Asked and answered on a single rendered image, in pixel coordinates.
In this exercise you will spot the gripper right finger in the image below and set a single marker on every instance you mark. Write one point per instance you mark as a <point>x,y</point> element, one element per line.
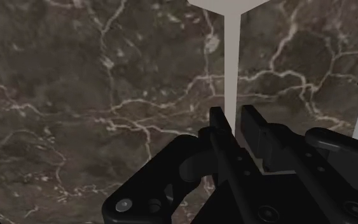
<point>290,145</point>

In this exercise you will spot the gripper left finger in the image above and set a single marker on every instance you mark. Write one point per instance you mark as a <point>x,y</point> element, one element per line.
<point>154,186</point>

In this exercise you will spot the pale grey T-shaped object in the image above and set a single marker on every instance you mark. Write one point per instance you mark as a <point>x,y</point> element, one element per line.
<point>232,62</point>

